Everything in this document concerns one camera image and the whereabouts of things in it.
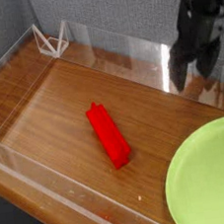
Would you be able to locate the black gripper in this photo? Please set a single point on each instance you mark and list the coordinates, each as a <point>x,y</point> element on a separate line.
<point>199,28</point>

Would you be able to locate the red plastic block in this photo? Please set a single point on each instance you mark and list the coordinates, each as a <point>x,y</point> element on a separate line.
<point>109,135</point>

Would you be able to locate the green plate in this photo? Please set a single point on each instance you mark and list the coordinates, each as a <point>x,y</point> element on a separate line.
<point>195,178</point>

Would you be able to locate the clear acrylic back wall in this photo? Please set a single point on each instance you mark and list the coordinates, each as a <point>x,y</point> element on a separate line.
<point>141,61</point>

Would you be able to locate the clear acrylic wall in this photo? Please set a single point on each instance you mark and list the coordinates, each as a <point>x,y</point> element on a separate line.
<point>54,198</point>
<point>141,61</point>
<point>20,67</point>

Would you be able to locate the clear acrylic corner bracket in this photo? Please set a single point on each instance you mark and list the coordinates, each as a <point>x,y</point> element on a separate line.
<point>52,46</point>

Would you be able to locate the clear acrylic front wall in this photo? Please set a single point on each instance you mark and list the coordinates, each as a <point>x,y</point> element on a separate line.
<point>54,198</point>

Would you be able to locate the clear acrylic left wall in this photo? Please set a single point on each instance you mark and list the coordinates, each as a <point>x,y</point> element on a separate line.
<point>20,67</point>

